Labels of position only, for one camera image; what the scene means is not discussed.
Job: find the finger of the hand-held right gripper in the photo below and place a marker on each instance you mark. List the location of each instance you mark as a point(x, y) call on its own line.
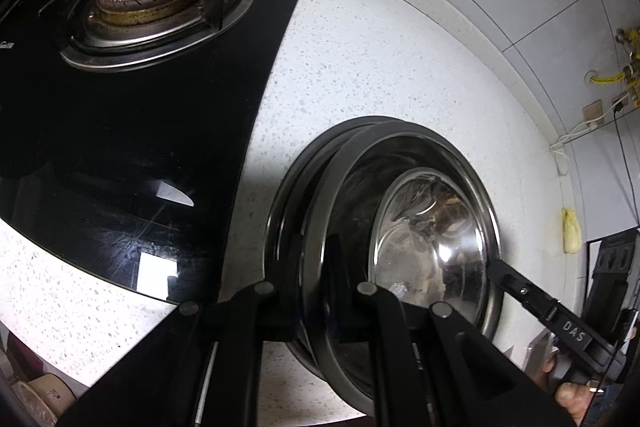
point(520, 289)

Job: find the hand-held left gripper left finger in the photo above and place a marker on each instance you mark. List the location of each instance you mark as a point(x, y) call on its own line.
point(285, 317)

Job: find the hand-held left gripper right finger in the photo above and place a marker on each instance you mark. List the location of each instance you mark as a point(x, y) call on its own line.
point(340, 307)

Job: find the large dark-rimmed steel plate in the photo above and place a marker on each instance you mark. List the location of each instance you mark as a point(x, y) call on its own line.
point(280, 207)

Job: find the small steel bowl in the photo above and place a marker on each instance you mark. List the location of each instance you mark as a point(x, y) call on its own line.
point(425, 227)

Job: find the large steel bowl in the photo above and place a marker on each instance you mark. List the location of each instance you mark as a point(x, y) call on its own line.
point(345, 192)

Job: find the person's right hand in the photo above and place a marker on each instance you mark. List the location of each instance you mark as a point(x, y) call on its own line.
point(575, 394)

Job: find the yellow cloth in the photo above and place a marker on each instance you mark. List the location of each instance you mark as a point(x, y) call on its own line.
point(571, 229)

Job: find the yellow gas valve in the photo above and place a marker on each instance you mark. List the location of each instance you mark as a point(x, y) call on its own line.
point(627, 72)

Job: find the black glass gas stove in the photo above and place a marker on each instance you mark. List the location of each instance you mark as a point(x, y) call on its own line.
point(125, 147)

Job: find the beige container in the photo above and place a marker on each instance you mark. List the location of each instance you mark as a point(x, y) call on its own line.
point(42, 402)

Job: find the beige wall socket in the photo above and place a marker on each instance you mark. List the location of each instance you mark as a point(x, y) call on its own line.
point(594, 112)

